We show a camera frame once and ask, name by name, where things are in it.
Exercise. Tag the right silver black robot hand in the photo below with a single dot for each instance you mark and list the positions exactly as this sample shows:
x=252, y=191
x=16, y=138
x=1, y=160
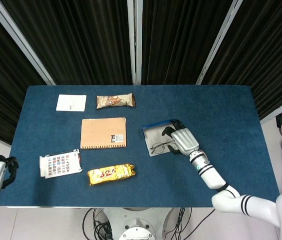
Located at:
x=184, y=140

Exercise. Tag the thin black eyeglasses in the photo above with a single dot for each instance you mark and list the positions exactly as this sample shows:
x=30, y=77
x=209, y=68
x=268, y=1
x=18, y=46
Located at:
x=158, y=147

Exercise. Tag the blue glasses case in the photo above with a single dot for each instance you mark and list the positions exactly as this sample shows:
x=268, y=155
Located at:
x=155, y=136

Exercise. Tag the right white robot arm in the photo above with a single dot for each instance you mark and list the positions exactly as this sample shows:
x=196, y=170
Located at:
x=213, y=177

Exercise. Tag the white printed flat carton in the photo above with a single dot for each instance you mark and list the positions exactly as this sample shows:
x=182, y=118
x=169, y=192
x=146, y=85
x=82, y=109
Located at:
x=58, y=163

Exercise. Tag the blue table cloth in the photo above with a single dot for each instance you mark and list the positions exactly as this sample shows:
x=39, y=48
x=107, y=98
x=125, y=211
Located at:
x=135, y=195

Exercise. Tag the brown snack packet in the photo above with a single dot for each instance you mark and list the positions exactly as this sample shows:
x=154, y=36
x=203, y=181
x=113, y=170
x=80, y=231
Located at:
x=115, y=100

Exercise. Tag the gold biscuit pack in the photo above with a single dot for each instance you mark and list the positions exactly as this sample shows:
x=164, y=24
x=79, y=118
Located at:
x=110, y=173

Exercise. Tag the kraft spiral notebook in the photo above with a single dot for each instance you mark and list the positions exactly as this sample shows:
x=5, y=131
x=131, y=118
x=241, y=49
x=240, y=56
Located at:
x=98, y=133

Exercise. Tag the white paper card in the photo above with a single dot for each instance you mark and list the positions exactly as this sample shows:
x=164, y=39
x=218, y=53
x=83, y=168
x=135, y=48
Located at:
x=71, y=102

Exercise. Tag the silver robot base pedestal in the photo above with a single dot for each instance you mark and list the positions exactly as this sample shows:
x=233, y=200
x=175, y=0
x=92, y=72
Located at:
x=138, y=225

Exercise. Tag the silver aluminium extrusion beam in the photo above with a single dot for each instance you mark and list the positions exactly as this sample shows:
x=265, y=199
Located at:
x=135, y=42
x=218, y=42
x=280, y=107
x=23, y=42

